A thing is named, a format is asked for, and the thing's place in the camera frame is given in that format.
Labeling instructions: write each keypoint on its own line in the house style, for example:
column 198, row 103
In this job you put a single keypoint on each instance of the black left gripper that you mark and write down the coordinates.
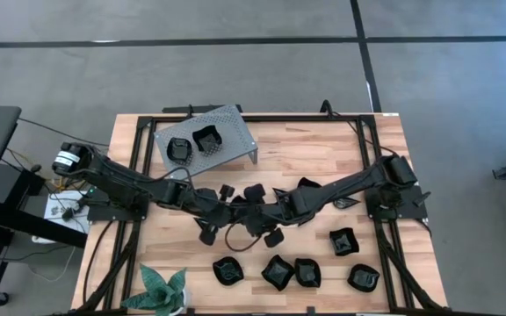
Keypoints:
column 213, row 215

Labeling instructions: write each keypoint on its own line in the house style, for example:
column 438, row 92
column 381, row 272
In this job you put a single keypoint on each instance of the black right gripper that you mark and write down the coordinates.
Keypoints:
column 270, row 215

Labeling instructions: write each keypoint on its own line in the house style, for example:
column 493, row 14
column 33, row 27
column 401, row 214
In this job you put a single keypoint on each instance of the black teardrop mini plate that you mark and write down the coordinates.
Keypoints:
column 347, row 203
column 280, row 194

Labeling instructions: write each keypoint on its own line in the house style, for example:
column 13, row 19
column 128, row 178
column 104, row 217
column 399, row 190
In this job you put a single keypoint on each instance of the black square mini plate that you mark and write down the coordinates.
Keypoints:
column 309, row 183
column 344, row 242
column 207, row 139

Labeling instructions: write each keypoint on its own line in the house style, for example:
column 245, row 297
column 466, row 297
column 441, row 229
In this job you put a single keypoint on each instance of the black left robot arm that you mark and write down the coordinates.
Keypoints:
column 117, row 177

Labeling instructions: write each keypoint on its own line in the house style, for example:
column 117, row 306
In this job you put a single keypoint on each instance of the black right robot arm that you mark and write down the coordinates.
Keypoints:
column 345, row 186

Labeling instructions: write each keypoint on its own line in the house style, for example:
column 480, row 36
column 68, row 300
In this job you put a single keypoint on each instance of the grey perforated metal riser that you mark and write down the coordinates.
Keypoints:
column 235, row 131

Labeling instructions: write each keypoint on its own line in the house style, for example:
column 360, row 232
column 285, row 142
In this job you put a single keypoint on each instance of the white plant pot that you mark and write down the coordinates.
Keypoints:
column 185, row 298

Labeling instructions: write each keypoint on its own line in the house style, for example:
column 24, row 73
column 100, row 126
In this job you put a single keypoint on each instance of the green leafy plant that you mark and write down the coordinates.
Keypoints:
column 158, row 289

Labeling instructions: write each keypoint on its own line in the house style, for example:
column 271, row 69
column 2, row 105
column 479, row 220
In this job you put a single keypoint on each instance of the black bar behind table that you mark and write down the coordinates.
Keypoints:
column 178, row 109

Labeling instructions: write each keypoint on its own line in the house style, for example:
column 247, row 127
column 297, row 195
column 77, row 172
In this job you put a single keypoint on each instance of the small white label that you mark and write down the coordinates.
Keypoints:
column 390, row 114

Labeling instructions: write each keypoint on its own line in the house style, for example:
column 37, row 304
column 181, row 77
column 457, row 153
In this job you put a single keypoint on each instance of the black clamp lever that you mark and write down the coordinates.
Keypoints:
column 422, row 198

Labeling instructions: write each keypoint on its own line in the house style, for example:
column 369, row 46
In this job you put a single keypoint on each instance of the long black floor tape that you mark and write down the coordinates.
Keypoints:
column 235, row 40

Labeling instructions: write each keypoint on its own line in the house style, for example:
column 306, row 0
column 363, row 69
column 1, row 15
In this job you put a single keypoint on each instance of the white power strip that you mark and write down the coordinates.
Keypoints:
column 55, row 210

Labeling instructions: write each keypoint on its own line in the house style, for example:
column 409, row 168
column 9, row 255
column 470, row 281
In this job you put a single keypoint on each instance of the black caster wheel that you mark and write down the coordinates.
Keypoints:
column 0, row 299

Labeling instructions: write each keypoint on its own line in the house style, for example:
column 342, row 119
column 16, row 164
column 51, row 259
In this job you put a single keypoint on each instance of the black aluminium table frame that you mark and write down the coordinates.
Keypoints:
column 301, row 118

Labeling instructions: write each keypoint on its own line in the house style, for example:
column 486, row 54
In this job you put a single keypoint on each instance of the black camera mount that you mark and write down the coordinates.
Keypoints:
column 310, row 311

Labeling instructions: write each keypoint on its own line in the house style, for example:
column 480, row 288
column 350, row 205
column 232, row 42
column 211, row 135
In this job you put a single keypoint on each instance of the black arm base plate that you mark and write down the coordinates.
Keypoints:
column 411, row 206
column 103, row 214

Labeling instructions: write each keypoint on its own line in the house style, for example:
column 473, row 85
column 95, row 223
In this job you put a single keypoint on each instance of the black desk frame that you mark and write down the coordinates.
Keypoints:
column 38, row 228

